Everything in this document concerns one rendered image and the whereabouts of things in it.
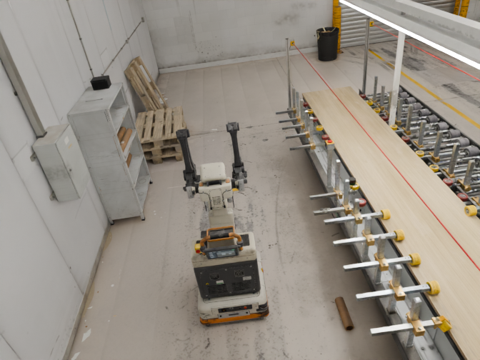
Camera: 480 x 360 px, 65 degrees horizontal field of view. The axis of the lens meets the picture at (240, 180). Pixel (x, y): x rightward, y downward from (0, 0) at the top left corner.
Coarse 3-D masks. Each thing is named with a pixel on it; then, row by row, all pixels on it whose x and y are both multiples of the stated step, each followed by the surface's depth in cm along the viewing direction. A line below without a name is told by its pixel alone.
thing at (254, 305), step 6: (216, 306) 328; (222, 306) 327; (228, 306) 327; (234, 306) 328; (240, 306) 328; (246, 306) 329; (252, 306) 329; (258, 306) 329; (216, 312) 330; (222, 312) 331; (228, 312) 331
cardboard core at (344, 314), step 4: (340, 296) 344; (336, 300) 343; (340, 300) 341; (336, 304) 341; (340, 304) 337; (344, 304) 337; (340, 308) 335; (344, 308) 334; (340, 312) 333; (344, 312) 330; (348, 312) 331; (344, 316) 327; (348, 316) 326; (344, 320) 324; (348, 320) 323; (344, 324) 322; (348, 324) 320; (352, 324) 320; (348, 328) 325; (352, 328) 322
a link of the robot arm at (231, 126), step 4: (228, 124) 316; (232, 124) 316; (236, 124) 319; (228, 128) 313; (232, 128) 314; (236, 128) 312; (232, 132) 312; (236, 132) 313; (232, 136) 314; (236, 136) 314; (232, 140) 315; (236, 140) 315; (232, 144) 317; (236, 144) 317; (236, 148) 318; (236, 152) 319; (236, 156) 321; (236, 160) 322; (240, 160) 323; (232, 164) 325; (236, 164) 324; (240, 164) 324; (244, 172) 327
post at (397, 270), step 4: (396, 268) 231; (400, 268) 230; (396, 272) 232; (400, 272) 232; (396, 276) 234; (400, 276) 234; (392, 280) 240; (396, 280) 236; (396, 284) 238; (392, 296) 244; (392, 300) 246; (392, 304) 249; (388, 308) 255; (392, 308) 251
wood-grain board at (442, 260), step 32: (320, 96) 526; (352, 96) 513; (352, 128) 438; (384, 128) 429; (352, 160) 381; (384, 160) 374; (416, 160) 367; (384, 192) 331; (448, 192) 321; (384, 224) 298; (416, 224) 293; (448, 224) 289; (448, 256) 263; (448, 288) 242
